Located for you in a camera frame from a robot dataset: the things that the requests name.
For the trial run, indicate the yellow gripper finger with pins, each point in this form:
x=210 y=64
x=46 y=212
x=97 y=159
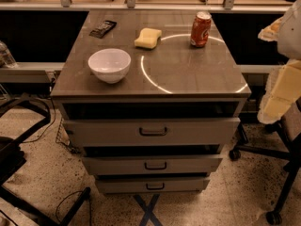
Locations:
x=283 y=88
x=271 y=32

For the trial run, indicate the red coke can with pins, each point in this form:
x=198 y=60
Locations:
x=200 y=29

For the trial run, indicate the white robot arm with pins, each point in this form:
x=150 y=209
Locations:
x=289 y=39

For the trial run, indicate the white bowl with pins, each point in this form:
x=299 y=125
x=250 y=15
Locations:
x=110 y=65

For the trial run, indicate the black office chair right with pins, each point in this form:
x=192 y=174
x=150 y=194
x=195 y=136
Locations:
x=289 y=130

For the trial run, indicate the top drawer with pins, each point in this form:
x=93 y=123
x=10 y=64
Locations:
x=161 y=132

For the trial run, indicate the drawer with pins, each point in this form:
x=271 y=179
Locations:
x=144 y=185
x=161 y=132
x=152 y=164

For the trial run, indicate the yellow sponge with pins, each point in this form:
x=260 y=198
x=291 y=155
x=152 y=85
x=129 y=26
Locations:
x=148 y=38

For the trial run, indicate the grey drawer cabinet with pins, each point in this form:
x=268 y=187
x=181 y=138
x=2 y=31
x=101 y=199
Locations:
x=171 y=81

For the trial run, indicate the middle drawer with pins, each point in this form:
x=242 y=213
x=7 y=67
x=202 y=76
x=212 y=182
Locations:
x=152 y=164

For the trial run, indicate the bottom drawer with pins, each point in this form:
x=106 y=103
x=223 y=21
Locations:
x=144 y=185

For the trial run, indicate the black snack packet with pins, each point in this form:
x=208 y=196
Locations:
x=102 y=29

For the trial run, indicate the clear plastic bottle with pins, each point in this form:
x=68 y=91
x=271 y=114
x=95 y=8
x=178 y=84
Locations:
x=6 y=58

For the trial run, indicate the black chair left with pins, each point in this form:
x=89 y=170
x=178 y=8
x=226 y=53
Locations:
x=12 y=158

